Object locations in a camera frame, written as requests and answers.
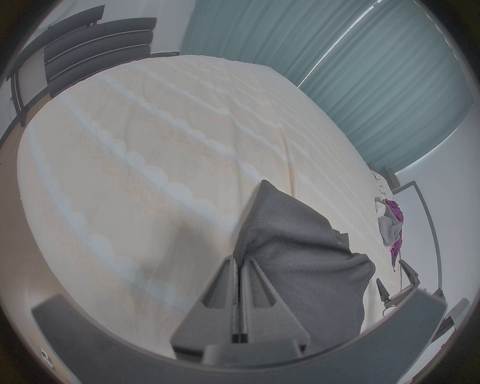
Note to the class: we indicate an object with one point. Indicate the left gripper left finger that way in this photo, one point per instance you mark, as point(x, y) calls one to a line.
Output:
point(195, 322)

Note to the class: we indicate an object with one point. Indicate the blue-green curtain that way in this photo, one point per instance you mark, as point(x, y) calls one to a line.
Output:
point(393, 93)
point(262, 33)

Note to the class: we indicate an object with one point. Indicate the white printed pillow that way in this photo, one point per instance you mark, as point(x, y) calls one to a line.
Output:
point(382, 183)

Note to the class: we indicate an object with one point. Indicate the black T-shirt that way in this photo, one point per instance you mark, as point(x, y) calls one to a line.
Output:
point(300, 255)

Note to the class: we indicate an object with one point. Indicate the black chest of drawers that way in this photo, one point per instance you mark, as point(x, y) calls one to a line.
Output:
point(101, 45)

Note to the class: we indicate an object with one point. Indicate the white garment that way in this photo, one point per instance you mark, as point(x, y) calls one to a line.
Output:
point(380, 209)

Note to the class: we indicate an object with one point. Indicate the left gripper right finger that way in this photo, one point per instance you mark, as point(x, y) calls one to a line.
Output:
point(285, 322)

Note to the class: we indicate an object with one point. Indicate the purple satin garment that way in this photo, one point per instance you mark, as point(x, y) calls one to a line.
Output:
point(395, 208)

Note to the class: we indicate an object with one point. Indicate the grey garment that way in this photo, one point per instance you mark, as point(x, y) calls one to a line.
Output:
point(390, 228)

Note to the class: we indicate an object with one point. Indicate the grey bedside table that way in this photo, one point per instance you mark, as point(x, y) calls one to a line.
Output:
point(392, 177)

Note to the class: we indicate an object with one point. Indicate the bed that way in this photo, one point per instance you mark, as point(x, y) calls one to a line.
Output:
point(150, 150)

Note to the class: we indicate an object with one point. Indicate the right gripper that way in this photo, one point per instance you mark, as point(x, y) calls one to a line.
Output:
point(403, 294)

